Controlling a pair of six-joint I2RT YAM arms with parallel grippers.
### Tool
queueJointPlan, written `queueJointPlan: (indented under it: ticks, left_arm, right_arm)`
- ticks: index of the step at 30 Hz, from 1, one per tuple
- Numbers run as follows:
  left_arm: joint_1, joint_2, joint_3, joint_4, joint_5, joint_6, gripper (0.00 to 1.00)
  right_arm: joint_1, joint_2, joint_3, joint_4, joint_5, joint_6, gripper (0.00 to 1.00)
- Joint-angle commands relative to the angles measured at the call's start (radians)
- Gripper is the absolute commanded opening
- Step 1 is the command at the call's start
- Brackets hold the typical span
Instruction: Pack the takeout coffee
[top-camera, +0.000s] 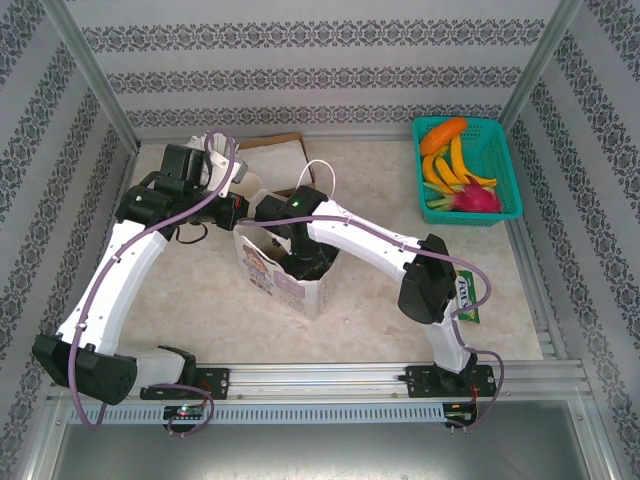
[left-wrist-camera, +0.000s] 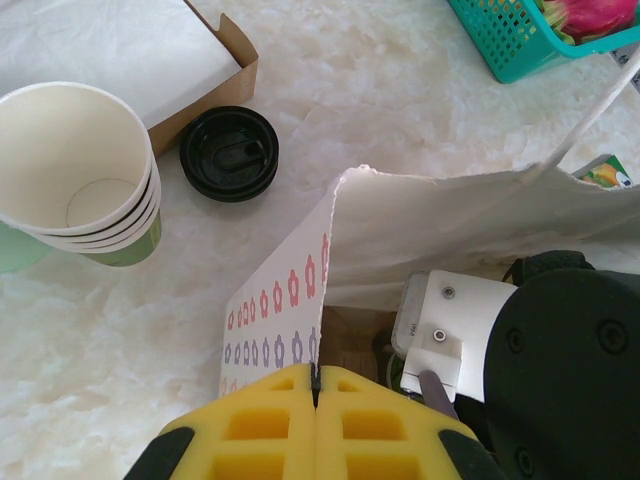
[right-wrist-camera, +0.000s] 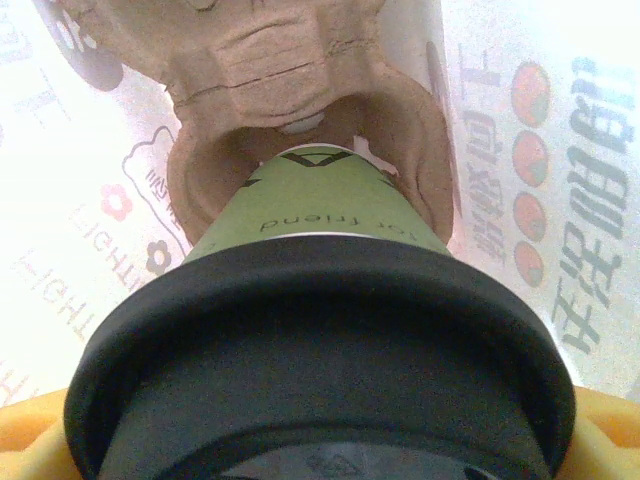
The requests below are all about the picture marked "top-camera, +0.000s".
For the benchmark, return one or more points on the yellow toy banana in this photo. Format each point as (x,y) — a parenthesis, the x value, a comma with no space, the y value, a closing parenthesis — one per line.
(456,160)
(429,170)
(446,175)

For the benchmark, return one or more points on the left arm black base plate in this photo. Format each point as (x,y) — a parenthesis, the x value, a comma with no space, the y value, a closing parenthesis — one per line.
(220,382)

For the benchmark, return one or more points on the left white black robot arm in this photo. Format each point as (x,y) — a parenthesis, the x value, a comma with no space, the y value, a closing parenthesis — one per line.
(120,280)

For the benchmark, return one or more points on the aluminium mounting rail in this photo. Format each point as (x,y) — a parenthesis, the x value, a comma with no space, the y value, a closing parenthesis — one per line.
(320,380)

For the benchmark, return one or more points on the brown cardboard tray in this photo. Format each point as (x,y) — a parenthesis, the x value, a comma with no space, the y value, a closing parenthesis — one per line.
(270,138)

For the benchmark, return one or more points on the white printed paper bag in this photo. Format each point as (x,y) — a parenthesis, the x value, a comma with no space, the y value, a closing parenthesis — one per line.
(265,280)

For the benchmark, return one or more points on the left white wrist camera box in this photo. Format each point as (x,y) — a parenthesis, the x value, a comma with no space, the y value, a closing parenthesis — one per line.
(220,170)

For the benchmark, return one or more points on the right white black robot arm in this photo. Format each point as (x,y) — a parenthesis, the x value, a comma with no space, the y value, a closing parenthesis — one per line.
(360,240)

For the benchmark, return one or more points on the aluminium frame post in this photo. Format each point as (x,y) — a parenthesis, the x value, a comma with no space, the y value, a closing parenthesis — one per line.
(540,60)
(75,45)

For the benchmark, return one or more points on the teal plastic basket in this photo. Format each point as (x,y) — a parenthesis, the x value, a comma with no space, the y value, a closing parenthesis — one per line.
(500,150)

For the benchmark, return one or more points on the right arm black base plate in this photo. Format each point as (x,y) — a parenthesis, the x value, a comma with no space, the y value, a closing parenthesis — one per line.
(417,382)

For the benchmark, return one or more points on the green yellow snack bag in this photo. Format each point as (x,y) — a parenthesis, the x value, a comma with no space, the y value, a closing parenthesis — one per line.
(467,295)

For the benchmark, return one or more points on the grey metal panel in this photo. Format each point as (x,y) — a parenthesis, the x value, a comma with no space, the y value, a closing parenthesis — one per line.
(320,455)

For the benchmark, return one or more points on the white wrapped straws bundle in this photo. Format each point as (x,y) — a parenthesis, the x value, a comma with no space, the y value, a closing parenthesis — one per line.
(196,141)

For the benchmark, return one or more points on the pink toy dragon fruit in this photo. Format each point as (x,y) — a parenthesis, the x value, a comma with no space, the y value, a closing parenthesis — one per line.
(477,200)

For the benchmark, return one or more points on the orange toy fruit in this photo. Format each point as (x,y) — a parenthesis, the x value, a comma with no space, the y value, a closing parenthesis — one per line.
(442,134)

